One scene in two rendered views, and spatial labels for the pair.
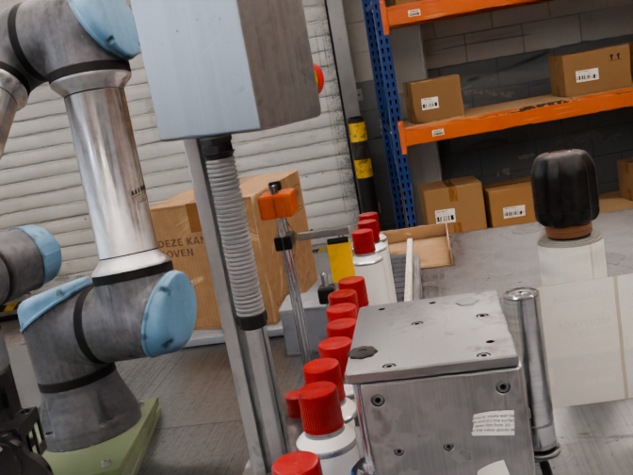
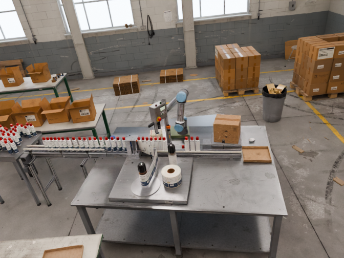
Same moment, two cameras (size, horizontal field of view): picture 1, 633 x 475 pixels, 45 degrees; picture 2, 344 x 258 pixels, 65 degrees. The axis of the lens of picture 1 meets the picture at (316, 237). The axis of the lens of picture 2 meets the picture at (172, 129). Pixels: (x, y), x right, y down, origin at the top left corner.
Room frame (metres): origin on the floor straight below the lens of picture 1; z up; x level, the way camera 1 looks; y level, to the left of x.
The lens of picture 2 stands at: (1.13, -2.69, 2.84)
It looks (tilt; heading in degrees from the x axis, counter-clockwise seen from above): 32 degrees down; 93
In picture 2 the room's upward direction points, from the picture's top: 7 degrees counter-clockwise
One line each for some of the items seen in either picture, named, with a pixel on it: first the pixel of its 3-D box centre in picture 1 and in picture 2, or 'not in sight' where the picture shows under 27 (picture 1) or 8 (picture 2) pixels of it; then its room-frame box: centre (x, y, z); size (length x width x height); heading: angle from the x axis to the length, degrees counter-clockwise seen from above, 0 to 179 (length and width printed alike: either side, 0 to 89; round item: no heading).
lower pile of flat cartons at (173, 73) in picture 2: not in sight; (171, 75); (0.95, 4.54, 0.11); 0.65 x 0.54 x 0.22; 177
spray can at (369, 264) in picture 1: (372, 294); (186, 144); (1.15, -0.07, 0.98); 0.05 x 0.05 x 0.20
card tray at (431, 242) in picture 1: (398, 249); (256, 153); (1.94, -0.21, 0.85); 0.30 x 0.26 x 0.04; 170
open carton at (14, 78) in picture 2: not in sight; (11, 77); (-2.65, 3.20, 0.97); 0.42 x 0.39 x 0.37; 87
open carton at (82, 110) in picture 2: not in sight; (82, 107); (-0.47, 1.24, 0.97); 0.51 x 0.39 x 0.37; 95
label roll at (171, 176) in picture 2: not in sight; (171, 176); (0.96, -0.57, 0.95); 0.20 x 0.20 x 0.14
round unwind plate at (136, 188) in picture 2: not in sight; (145, 185); (0.68, -0.60, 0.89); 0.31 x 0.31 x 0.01
